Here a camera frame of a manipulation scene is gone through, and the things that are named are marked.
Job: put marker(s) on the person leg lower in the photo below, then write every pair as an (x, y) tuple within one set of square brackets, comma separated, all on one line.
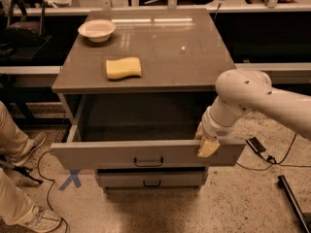
[(16, 207)]

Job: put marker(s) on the black metal bar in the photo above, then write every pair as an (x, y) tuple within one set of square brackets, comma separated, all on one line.
[(304, 219)]

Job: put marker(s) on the white bowl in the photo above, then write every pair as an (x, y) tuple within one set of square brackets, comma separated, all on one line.
[(98, 30)]

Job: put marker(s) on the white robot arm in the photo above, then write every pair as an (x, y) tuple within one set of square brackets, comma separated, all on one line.
[(242, 91)]

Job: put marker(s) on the grey bottom drawer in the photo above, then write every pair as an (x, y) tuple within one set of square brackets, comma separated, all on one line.
[(152, 179)]

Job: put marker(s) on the wire basket with items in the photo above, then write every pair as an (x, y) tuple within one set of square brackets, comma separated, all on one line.
[(61, 135)]

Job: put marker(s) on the grey top drawer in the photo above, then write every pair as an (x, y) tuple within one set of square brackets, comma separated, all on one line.
[(139, 131)]

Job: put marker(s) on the grey drawer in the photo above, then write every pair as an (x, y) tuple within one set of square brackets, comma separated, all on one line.
[(152, 179), (139, 131)]

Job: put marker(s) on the white sneaker lower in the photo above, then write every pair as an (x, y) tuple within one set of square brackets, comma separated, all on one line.
[(45, 221)]

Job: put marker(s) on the grey sneaker upper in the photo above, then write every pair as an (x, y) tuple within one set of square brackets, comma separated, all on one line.
[(38, 140)]

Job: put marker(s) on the black chair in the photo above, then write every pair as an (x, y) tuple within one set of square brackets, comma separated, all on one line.
[(23, 37)]

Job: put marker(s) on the yellow sponge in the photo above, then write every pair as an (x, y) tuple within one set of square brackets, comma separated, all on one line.
[(123, 68)]

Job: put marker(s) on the person leg upper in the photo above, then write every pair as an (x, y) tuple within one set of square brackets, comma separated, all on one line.
[(16, 144)]

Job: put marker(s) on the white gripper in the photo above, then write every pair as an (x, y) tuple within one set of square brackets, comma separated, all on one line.
[(216, 129)]

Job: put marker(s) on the black power adapter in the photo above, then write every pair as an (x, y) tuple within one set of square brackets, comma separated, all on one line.
[(255, 145)]

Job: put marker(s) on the person leg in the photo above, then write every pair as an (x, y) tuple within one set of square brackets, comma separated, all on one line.
[(16, 144), (16, 207)]

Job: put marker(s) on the blue tape cross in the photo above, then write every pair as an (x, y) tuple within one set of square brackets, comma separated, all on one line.
[(72, 178)]

